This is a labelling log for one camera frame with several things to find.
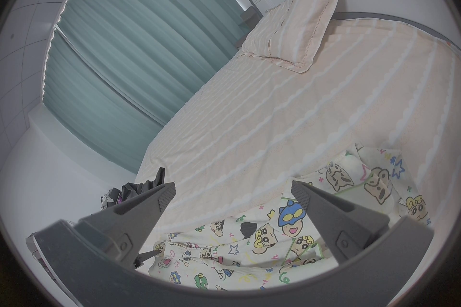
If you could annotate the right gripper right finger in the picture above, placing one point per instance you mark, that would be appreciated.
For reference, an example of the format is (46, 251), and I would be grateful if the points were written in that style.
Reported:
(342, 226)

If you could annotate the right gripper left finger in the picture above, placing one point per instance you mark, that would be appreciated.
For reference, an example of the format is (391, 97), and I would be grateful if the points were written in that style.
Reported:
(122, 226)

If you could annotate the white printed pyjama top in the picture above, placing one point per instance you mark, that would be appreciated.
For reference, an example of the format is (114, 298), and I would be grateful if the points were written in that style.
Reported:
(270, 244)

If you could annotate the bed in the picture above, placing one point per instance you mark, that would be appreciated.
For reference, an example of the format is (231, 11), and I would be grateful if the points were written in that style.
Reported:
(288, 100)

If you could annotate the black shirt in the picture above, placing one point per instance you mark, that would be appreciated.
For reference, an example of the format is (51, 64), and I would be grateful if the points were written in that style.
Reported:
(138, 188)

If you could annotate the blue-green curtain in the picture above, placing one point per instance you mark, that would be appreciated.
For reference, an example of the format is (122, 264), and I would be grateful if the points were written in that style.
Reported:
(93, 111)
(144, 28)

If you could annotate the pink striped pillow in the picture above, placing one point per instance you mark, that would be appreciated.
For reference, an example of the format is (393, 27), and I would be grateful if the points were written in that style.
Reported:
(295, 25)

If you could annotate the grey bedside table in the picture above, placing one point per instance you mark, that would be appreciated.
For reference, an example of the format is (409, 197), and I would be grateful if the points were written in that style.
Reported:
(248, 23)

